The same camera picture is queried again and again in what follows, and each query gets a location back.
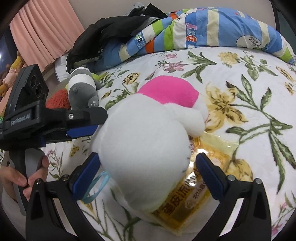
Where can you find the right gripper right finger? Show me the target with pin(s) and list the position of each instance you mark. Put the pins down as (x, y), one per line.
(213, 176)

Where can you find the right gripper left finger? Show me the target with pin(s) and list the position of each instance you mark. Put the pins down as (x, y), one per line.
(82, 177)

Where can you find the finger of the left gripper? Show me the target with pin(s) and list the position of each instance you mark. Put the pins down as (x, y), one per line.
(86, 117)
(74, 133)

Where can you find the yellow toast bread packet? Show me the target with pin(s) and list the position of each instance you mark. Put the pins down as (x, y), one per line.
(187, 199)

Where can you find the white pink plush toy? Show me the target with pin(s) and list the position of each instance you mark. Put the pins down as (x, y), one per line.
(144, 144)

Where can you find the person's left hand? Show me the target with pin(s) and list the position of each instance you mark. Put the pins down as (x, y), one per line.
(10, 176)

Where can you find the grey striped plush toy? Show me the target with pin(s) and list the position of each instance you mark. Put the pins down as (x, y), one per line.
(83, 89)

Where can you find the red green plush toy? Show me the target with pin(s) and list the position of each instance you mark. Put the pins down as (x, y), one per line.
(59, 100)

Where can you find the brown plush on shelf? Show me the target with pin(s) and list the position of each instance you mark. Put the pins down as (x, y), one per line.
(3, 90)

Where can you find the pink plush on shelf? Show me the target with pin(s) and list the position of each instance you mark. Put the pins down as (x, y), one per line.
(10, 78)

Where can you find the floral white blanket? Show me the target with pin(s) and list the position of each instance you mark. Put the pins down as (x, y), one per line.
(251, 101)

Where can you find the yellow plush on shelf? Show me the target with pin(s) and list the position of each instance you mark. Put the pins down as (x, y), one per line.
(18, 63)

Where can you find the white pillow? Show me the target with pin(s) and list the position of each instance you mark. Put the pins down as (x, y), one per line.
(61, 67)

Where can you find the black jacket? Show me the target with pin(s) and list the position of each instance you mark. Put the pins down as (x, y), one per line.
(94, 39)

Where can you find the pink curtain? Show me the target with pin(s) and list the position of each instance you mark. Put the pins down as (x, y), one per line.
(43, 31)

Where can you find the striped blue cartoon quilt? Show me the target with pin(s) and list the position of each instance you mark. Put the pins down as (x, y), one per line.
(192, 28)

